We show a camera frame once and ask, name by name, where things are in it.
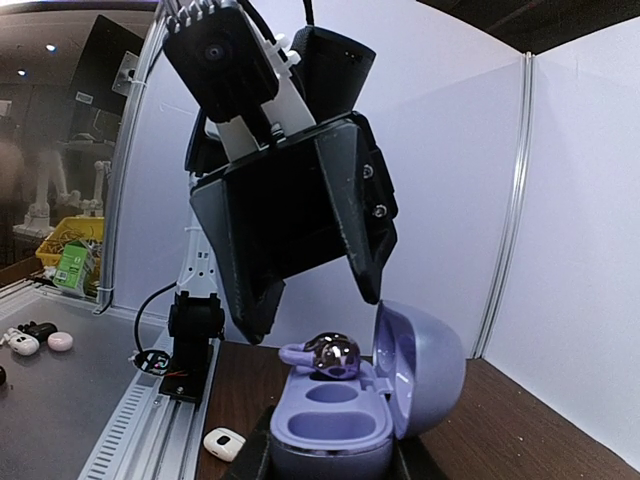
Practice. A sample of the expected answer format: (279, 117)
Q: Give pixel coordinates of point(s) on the black earbud case outside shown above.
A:
(40, 331)

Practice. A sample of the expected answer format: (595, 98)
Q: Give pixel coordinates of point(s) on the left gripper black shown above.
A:
(321, 194)

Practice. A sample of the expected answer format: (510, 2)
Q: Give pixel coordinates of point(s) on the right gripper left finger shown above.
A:
(253, 462)

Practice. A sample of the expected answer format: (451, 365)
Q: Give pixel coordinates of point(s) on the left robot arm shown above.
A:
(333, 70)

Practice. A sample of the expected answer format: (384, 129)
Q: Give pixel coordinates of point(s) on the left aluminium frame post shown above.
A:
(129, 192)

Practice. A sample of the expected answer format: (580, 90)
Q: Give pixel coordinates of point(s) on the cream white charging case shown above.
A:
(223, 443)

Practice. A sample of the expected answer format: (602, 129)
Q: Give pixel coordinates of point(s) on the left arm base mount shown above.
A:
(180, 383)

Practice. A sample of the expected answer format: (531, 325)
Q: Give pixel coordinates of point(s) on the pink earbud case outside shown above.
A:
(60, 342)

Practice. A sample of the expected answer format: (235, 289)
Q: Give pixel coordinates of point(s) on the purple earbud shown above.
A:
(331, 354)

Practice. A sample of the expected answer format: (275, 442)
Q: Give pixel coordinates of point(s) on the white earbud case outside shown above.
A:
(19, 342)

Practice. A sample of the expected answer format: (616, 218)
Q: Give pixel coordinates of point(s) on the front aluminium rail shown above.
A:
(137, 432)

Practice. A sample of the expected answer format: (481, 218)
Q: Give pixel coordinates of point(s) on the yellow plastic bin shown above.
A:
(90, 229)

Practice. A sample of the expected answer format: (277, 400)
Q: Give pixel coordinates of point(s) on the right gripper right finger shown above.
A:
(412, 461)

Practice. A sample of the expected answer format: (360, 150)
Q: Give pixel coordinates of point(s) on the lavender earbud charging case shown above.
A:
(323, 428)

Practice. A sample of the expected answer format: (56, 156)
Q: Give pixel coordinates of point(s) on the green white carton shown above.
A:
(75, 267)

